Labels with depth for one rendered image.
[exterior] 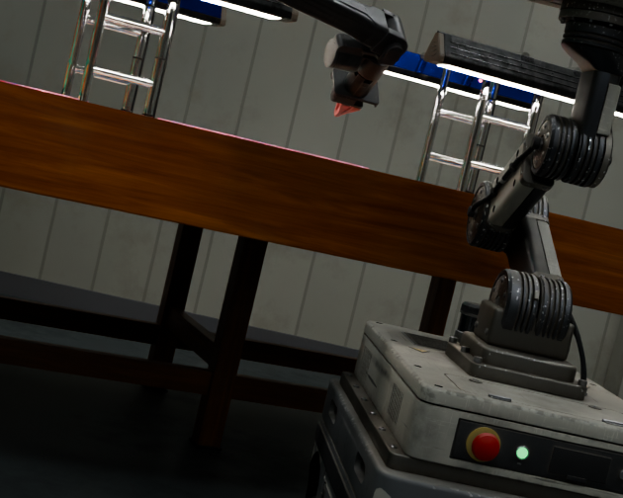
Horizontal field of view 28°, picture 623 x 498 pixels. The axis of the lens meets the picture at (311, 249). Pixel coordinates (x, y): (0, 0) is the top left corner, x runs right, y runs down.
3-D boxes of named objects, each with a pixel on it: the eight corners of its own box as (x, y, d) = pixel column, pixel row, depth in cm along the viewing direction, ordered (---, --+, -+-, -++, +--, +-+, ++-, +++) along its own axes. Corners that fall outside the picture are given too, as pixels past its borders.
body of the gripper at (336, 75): (328, 73, 255) (344, 50, 249) (373, 85, 259) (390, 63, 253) (330, 98, 251) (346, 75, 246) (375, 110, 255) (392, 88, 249)
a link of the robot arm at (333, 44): (406, 48, 239) (399, 17, 244) (353, 37, 234) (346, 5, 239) (379, 90, 247) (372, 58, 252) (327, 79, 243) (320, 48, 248)
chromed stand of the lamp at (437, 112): (470, 227, 339) (509, 67, 336) (405, 213, 332) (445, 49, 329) (439, 219, 357) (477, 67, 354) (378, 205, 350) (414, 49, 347)
